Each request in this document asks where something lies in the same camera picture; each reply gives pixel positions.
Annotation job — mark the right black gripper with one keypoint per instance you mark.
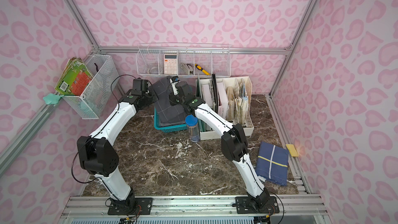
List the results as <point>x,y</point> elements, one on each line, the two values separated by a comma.
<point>173,98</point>

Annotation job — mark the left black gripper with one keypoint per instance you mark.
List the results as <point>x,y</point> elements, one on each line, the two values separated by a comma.
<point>148,96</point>

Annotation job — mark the dark grey checked pillowcase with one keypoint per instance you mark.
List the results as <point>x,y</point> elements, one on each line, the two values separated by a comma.
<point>162,89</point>
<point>167,121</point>

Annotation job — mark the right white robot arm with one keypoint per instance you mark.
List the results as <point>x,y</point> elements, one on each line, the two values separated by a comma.
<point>234,145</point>

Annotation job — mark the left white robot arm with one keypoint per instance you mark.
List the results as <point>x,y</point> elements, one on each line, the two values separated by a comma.
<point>96,152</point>

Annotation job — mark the teal plastic basket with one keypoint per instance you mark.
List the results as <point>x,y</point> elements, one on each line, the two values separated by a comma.
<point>168,129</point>

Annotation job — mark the navy blue folded pillowcase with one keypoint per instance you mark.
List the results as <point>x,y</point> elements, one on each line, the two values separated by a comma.
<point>272,163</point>

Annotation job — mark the grey stapler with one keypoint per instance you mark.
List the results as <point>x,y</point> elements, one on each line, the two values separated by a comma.
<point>187,69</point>

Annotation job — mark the blue lid pencil jar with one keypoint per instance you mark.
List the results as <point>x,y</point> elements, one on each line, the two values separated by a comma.
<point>193,128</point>

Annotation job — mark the clear tape roll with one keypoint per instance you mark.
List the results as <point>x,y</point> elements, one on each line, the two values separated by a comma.
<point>154,70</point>

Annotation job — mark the yellow utility knife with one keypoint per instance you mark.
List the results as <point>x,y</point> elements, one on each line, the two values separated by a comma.
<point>202,70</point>

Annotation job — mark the black folder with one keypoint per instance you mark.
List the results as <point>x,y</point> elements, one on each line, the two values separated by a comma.
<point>215,93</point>

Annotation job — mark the white calculator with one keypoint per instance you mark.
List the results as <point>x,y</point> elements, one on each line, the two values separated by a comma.
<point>170,64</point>

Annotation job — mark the green folder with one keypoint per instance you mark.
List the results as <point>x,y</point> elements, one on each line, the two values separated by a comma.
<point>202,125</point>

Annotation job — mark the pink white book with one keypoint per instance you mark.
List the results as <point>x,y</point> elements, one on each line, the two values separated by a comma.
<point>223,100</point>

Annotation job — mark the white desktop file organizer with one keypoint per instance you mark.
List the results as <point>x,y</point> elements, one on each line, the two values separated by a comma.
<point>239,91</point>

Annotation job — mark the green red book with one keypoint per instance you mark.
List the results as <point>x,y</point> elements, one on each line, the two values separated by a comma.
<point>75,78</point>

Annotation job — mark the yellow sponge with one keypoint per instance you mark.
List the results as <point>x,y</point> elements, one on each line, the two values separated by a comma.
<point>292,150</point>

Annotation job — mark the white wire wall shelf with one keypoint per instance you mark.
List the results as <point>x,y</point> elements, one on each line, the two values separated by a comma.
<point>215,60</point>

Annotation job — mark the white mesh wall basket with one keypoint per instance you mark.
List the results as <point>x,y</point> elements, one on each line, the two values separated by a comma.
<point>100,78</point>

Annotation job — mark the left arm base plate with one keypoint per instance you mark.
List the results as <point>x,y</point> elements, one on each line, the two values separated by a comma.
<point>132,206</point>

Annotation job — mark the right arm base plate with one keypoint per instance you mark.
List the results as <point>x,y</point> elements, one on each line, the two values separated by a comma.
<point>246,205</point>

